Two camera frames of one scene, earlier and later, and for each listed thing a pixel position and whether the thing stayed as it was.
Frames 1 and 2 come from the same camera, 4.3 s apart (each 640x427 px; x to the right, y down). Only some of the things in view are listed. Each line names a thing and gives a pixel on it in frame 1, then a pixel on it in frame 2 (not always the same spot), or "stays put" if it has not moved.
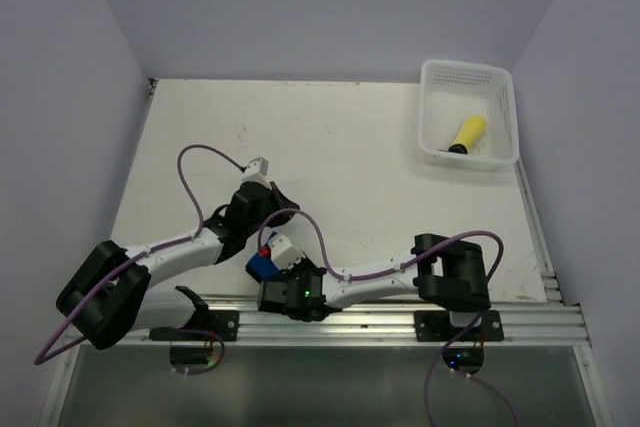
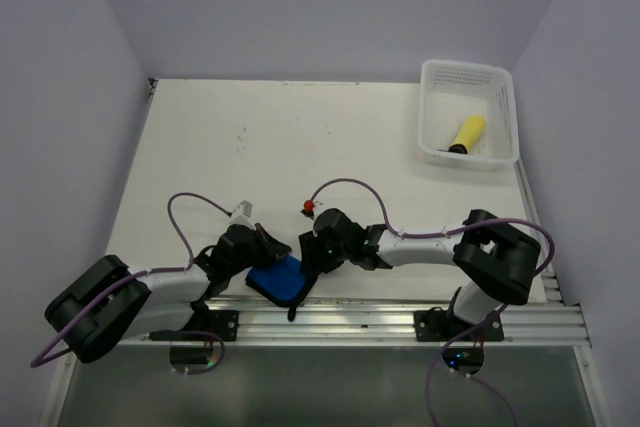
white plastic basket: x=452 y=91 stays put
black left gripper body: x=272 y=202 -> x=259 y=253
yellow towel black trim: x=468 y=134 stays put
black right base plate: x=436 y=326 stays put
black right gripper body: x=296 y=272 -> x=321 y=256
